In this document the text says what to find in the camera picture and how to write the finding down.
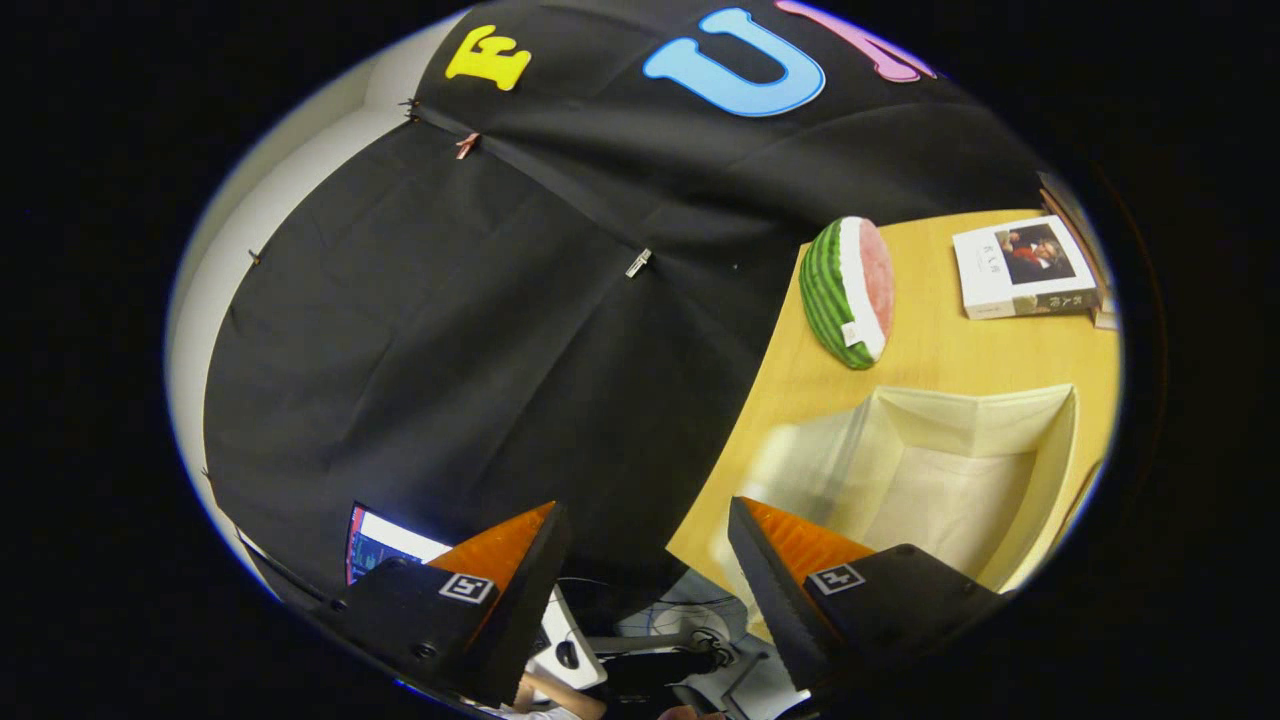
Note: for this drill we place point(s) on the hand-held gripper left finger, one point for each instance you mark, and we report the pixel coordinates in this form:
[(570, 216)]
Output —
[(510, 620)]

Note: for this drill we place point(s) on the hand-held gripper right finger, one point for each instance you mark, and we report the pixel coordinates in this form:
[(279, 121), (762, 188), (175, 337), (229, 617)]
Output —
[(775, 600)]

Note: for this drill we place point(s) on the beige fabric storage box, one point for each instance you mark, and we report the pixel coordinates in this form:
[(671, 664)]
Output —
[(960, 490)]

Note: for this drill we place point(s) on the computer screen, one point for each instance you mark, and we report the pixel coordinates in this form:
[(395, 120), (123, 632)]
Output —
[(385, 545)]

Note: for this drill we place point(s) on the watermelon slice plush toy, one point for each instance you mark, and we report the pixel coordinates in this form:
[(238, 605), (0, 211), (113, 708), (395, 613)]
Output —
[(845, 290)]

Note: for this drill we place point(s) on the silver metal clip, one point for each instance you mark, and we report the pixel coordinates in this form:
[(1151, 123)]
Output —
[(638, 262)]

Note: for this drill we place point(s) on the white book with portrait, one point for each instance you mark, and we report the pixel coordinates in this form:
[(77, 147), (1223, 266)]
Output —
[(1020, 265)]

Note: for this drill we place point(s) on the pink clothes clip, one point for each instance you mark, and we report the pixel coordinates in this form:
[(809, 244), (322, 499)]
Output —
[(466, 145)]

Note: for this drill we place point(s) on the brown cover book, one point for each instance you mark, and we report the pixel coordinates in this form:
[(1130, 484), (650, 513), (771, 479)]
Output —
[(1075, 225)]

